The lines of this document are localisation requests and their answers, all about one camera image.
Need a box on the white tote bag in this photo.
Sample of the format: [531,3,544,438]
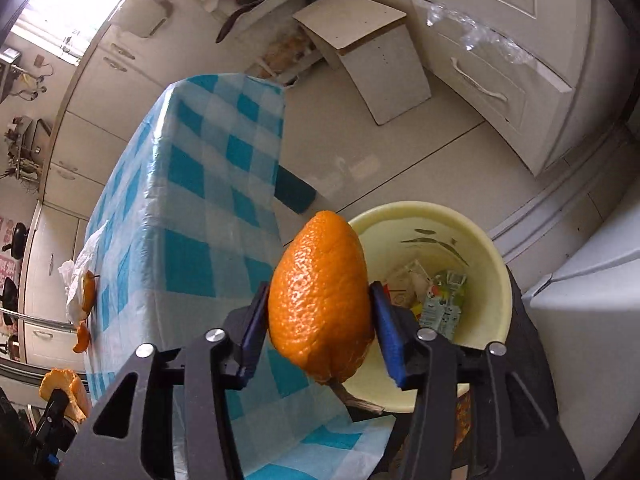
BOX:
[120,0,173,38]

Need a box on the pale yellow bucket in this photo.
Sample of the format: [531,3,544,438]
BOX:
[327,201,515,413]

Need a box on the large orange peel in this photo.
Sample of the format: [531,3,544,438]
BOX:
[267,210,377,386]

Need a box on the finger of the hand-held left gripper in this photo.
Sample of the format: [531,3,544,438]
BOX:
[27,387,76,466]

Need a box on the white refrigerator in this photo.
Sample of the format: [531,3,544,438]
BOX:
[520,225,640,480]

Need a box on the white wooden stool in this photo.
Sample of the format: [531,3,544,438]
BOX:
[292,0,432,126]

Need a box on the cream stove drawer cabinet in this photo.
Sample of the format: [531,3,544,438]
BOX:
[22,205,91,376]

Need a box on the crushed green white carton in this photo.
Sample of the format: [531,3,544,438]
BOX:
[417,269,468,338]

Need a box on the yellow red paper box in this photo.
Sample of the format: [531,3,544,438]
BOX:
[385,260,433,311]

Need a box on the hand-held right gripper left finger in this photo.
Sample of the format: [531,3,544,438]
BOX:
[55,280,273,480]

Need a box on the metal sliding door frame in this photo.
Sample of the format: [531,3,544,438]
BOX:
[0,307,88,391]

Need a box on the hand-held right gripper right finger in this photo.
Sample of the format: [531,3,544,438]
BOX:
[369,281,586,480]

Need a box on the blue checked plastic tablecloth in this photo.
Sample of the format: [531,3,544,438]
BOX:
[82,74,401,480]

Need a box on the wall utensil rack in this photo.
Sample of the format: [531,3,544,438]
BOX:
[0,115,53,196]

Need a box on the black wok with lid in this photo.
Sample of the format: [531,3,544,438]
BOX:
[2,222,31,253]

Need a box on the cream panelled drawer cabinet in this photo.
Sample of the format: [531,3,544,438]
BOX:
[395,0,631,177]

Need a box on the kitchen window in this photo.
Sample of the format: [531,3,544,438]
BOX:
[10,0,166,63]

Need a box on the clear bag on drawer handle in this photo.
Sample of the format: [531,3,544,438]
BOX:
[425,2,536,66]

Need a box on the cream base cabinet row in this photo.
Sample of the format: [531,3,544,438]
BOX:
[42,0,176,221]

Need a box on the crumpled white paper wrapper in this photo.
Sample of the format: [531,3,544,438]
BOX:
[57,225,108,321]

